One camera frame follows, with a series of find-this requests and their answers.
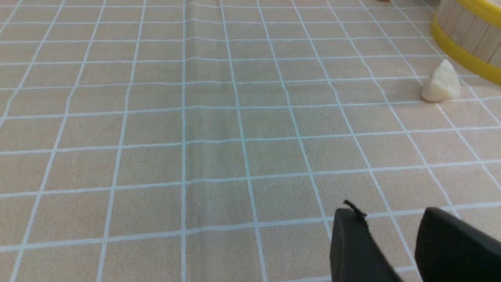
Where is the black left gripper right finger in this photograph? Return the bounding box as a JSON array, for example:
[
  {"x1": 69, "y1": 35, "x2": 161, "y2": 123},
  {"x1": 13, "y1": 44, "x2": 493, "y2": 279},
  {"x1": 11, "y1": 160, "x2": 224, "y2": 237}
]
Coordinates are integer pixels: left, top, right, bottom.
[{"x1": 414, "y1": 207, "x2": 501, "y2": 282}]

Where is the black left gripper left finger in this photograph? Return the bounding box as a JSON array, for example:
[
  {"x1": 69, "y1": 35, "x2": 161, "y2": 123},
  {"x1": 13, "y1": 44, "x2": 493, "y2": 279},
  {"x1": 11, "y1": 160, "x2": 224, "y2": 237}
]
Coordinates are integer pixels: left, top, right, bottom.
[{"x1": 330, "y1": 200, "x2": 402, "y2": 282}]

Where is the bamboo steamer tray yellow rim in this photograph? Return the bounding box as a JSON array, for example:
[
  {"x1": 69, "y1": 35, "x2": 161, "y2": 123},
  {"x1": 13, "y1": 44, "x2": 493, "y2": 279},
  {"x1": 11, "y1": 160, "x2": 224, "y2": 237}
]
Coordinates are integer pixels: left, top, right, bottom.
[{"x1": 431, "y1": 0, "x2": 501, "y2": 85}]

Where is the beige checkered tablecloth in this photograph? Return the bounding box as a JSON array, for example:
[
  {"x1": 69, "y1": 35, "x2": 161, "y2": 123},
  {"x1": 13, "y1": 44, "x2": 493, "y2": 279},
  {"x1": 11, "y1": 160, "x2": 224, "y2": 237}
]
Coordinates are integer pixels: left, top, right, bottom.
[{"x1": 0, "y1": 0, "x2": 501, "y2": 282}]

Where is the white dumpling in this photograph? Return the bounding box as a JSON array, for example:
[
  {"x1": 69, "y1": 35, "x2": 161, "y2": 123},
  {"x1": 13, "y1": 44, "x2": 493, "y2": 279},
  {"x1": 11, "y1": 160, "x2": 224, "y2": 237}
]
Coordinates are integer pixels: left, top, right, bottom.
[{"x1": 421, "y1": 59, "x2": 461, "y2": 103}]

